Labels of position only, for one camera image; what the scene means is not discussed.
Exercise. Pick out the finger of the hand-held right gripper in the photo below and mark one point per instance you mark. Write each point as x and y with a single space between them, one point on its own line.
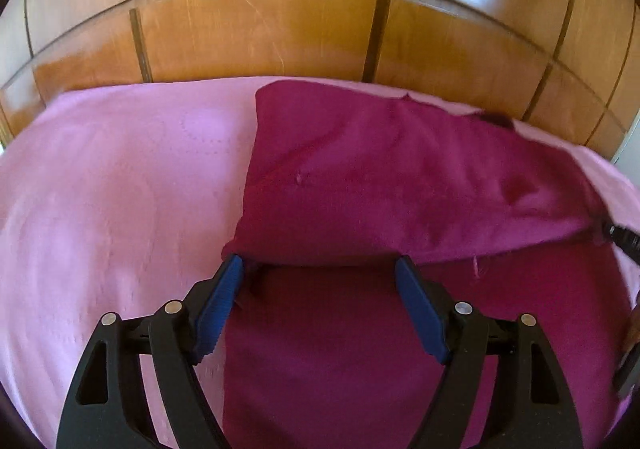
622 236

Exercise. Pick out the maroon knit garment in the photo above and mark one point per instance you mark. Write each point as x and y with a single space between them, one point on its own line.
375 179

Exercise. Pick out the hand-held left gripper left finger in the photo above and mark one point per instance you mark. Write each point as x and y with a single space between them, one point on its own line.
220 299

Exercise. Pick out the wooden headboard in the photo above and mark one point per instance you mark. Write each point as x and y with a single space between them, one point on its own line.
250 39

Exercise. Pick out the pink bedsheet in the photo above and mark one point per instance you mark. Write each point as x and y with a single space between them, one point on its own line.
125 189

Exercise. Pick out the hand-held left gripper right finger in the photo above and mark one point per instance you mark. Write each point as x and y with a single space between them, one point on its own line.
417 304

